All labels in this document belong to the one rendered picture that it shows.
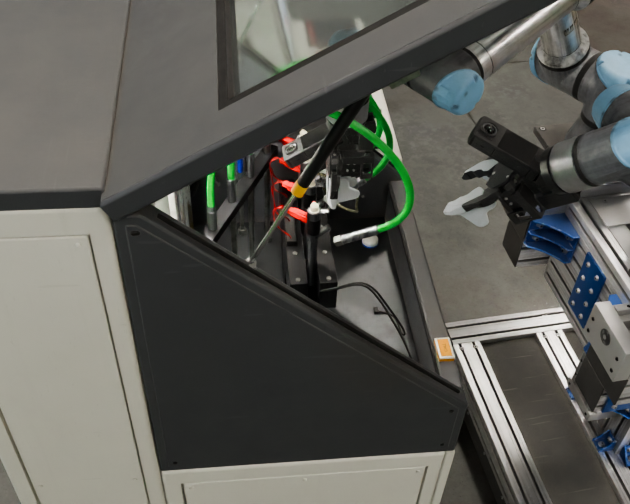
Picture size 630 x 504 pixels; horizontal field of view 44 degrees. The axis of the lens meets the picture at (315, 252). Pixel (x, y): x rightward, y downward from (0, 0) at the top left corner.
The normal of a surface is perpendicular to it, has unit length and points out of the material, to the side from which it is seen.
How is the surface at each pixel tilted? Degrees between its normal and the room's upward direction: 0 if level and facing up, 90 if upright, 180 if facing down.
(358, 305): 0
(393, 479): 90
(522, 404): 0
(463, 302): 0
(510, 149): 19
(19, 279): 90
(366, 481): 90
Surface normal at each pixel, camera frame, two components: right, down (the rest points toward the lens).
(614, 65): 0.12, -0.64
